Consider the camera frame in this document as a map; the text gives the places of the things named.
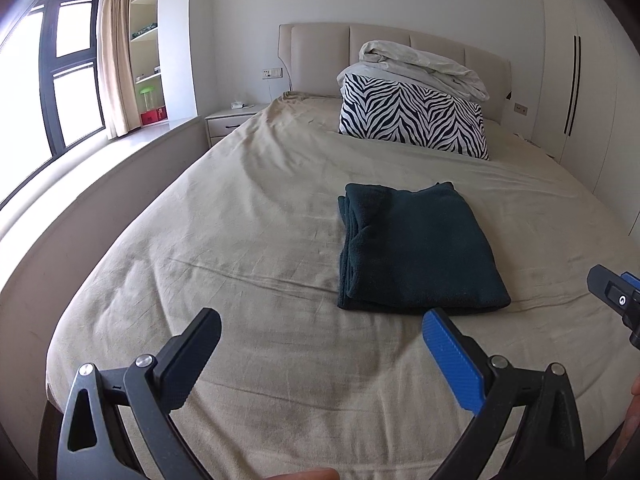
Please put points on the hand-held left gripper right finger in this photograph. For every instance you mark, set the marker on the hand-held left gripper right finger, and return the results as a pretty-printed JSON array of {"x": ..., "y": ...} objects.
[{"x": 450, "y": 355}]

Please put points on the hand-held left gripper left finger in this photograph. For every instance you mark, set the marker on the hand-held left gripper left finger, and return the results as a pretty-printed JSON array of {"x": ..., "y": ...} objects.
[{"x": 185, "y": 360}]

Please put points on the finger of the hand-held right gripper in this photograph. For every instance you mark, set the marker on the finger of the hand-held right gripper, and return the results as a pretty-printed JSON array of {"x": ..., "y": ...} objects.
[{"x": 612, "y": 290}]

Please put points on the dark green fleece sweater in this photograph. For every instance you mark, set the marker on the dark green fleece sweater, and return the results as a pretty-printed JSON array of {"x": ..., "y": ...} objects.
[{"x": 425, "y": 250}]

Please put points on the person's right hand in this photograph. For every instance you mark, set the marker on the person's right hand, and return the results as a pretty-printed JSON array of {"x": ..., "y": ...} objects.
[{"x": 636, "y": 402}]

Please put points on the person's left hand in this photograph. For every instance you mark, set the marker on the person's left hand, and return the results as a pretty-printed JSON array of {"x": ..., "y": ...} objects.
[{"x": 310, "y": 476}]

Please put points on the bed with beige sheet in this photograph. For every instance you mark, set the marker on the bed with beige sheet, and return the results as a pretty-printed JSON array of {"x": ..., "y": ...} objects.
[{"x": 225, "y": 235}]

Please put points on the white window sill ledge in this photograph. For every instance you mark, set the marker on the white window sill ledge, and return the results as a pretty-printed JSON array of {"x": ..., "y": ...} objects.
[{"x": 75, "y": 190}]

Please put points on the cream wardrobe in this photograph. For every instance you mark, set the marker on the cream wardrobe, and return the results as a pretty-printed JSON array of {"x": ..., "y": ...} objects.
[{"x": 555, "y": 60}]

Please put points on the white nightstand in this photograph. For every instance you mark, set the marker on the white nightstand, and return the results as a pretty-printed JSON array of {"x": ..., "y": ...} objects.
[{"x": 225, "y": 125}]

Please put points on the zebra print pillow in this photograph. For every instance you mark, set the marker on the zebra print pillow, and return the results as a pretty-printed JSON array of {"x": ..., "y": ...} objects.
[{"x": 410, "y": 115}]

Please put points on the red box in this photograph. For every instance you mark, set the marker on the red box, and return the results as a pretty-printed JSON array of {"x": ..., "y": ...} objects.
[{"x": 152, "y": 116}]

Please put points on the black framed window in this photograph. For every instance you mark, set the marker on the black framed window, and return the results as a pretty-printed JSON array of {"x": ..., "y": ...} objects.
[{"x": 47, "y": 110}]

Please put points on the folded cream duvet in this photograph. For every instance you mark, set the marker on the folded cream duvet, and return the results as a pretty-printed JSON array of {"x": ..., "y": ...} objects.
[{"x": 420, "y": 62}]

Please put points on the beige curtain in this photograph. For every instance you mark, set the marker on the beige curtain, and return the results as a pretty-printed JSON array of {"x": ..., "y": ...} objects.
[{"x": 117, "y": 60}]

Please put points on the beige padded headboard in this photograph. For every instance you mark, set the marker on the beige padded headboard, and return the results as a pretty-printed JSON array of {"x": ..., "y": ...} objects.
[{"x": 320, "y": 55}]

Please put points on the wall power socket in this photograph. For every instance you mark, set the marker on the wall power socket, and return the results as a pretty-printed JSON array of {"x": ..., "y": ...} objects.
[{"x": 521, "y": 108}]

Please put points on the wall switch panel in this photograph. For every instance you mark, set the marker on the wall switch panel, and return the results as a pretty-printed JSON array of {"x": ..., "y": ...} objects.
[{"x": 272, "y": 73}]

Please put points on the white wall shelf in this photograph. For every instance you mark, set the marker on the white wall shelf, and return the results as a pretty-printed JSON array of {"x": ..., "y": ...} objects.
[{"x": 145, "y": 55}]

